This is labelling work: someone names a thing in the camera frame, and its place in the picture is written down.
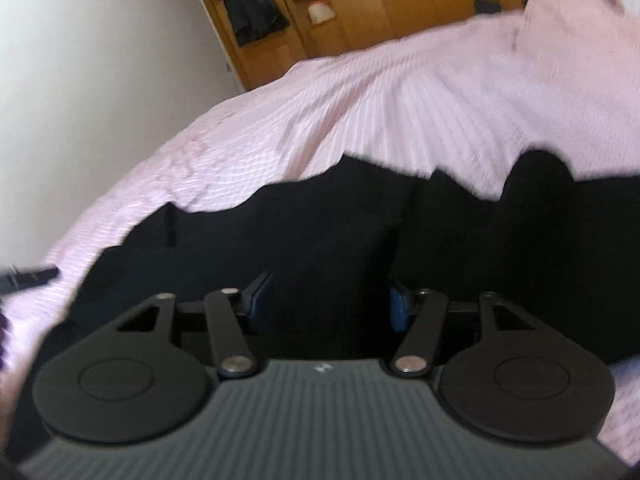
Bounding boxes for white orange container on shelf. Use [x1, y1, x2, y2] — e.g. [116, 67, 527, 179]
[307, 0, 336, 26]

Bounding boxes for pink rumpled blanket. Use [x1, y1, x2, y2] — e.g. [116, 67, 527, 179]
[514, 0, 639, 93]

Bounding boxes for black long-sleeve sweater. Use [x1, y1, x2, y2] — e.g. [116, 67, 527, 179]
[4, 148, 640, 461]

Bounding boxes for wooden wardrobe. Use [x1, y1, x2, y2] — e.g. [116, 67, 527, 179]
[152, 0, 526, 92]

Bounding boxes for black bag by wardrobe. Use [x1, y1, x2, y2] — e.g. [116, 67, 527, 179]
[474, 0, 502, 15]

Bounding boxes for black hanging jacket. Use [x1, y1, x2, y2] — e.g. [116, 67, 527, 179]
[222, 0, 290, 47]

